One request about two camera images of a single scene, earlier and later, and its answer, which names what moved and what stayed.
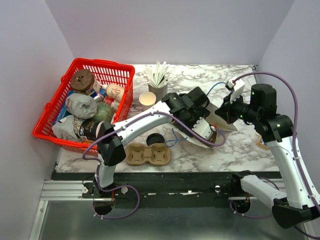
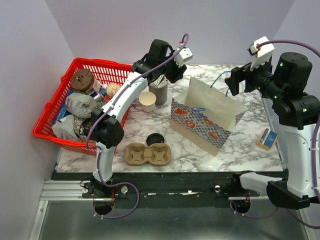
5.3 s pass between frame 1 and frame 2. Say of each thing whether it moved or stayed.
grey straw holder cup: stayed
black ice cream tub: stayed
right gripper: moved
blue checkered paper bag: moved
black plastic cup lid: stayed
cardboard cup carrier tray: stayed
